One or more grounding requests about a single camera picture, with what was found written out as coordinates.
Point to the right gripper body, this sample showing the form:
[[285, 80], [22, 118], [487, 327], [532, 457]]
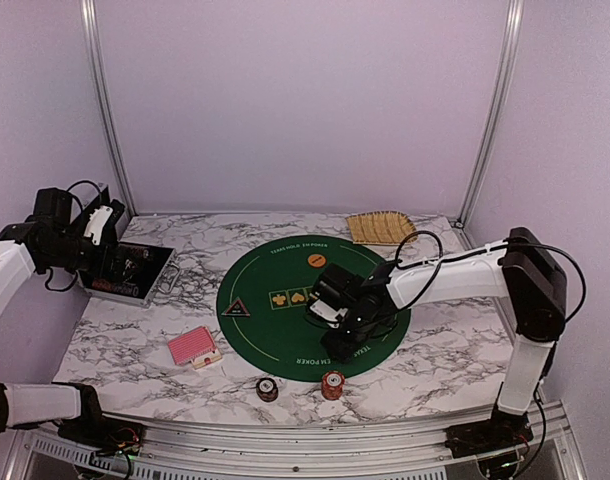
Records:
[[359, 332]]

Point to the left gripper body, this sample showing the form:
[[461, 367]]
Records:
[[64, 258]]

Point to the orange big blind button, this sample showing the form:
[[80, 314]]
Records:
[[316, 260]]

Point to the orange poker chip stack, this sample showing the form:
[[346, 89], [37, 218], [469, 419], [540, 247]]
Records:
[[332, 385]]

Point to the triangular all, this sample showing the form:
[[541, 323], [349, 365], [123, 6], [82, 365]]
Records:
[[236, 309]]

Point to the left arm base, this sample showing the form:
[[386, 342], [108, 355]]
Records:
[[108, 436]]

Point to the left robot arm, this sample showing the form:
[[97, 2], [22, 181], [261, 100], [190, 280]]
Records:
[[26, 405]]

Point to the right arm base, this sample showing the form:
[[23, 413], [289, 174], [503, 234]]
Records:
[[498, 432]]

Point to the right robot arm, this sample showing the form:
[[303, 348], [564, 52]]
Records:
[[518, 268]]

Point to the woven bamboo tray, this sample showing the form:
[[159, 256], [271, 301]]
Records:
[[380, 228]]

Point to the round green poker mat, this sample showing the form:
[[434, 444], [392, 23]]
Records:
[[274, 281]]

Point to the brown poker chip stack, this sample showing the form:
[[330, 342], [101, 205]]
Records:
[[267, 389]]

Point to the gold card deck box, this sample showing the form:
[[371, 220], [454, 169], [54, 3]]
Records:
[[206, 359]]

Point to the red playing card deck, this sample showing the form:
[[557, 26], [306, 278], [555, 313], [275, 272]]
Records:
[[187, 346]]

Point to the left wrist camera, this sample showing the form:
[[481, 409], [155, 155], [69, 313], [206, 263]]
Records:
[[101, 226]]

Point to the front aluminium rail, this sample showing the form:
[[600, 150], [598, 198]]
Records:
[[403, 449]]

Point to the left aluminium frame post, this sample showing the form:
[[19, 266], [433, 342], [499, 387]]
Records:
[[94, 49]]

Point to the aluminium frame post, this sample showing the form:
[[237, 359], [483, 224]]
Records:
[[94, 49], [500, 92]]

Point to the right aluminium frame post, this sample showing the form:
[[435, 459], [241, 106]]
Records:
[[500, 92]]

